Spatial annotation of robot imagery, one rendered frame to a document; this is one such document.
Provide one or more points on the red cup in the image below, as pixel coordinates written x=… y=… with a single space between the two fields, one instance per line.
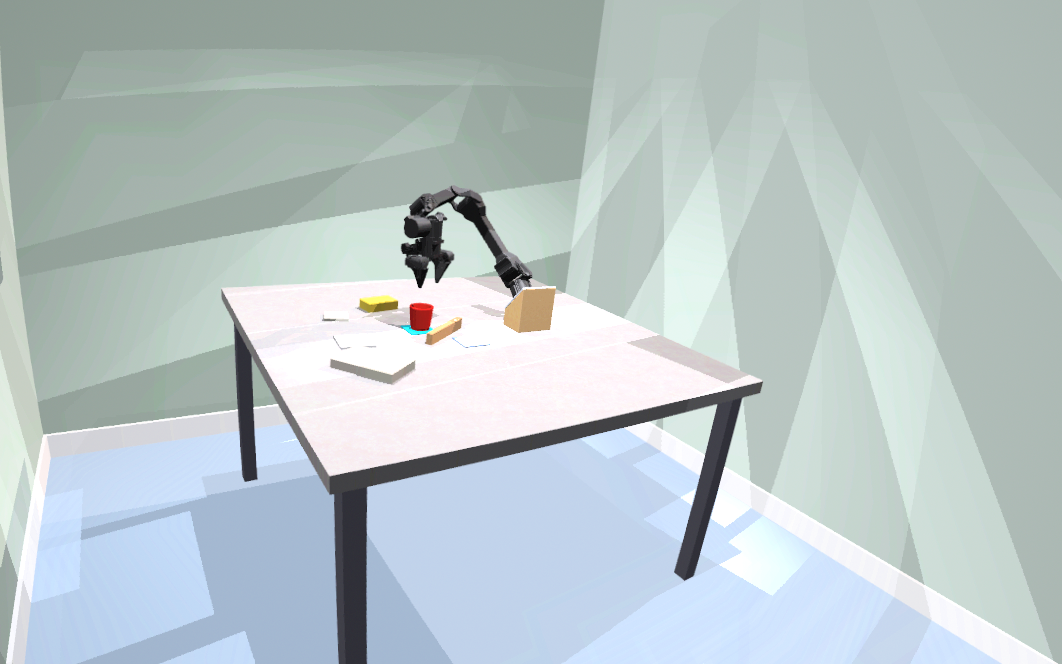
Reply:
x=421 y=316

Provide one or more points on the wooden flat bar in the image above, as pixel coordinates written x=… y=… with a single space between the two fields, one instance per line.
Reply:
x=443 y=330

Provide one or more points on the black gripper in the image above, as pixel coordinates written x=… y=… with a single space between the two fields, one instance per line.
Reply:
x=431 y=252

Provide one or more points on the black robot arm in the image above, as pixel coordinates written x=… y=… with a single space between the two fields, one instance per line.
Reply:
x=508 y=265

